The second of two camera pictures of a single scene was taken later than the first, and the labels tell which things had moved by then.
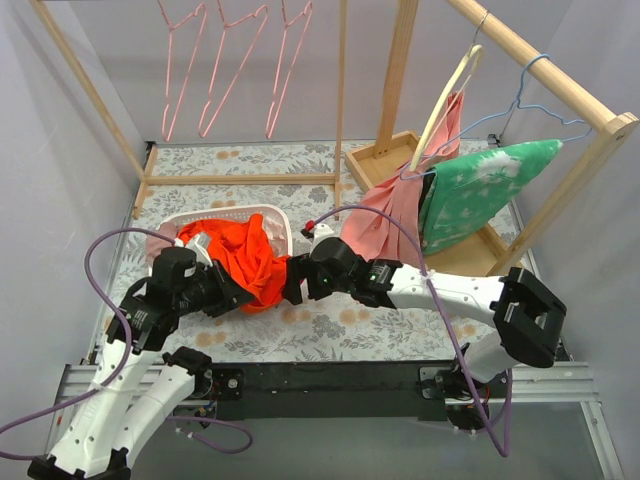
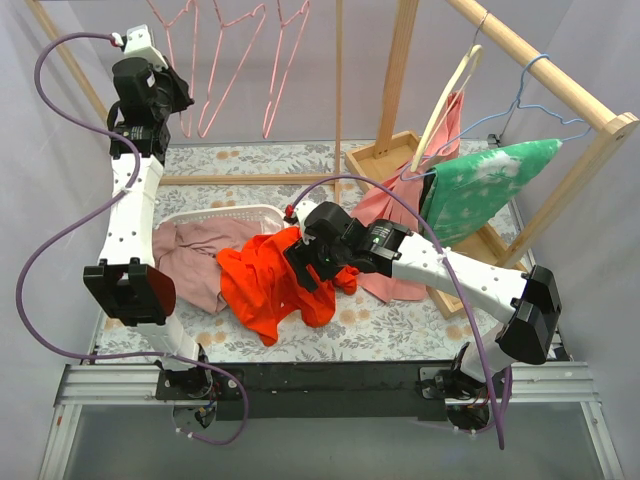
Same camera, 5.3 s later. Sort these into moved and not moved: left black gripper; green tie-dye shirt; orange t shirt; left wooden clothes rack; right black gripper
Moved: orange t shirt; right black gripper; left black gripper
Not moved: green tie-dye shirt; left wooden clothes rack
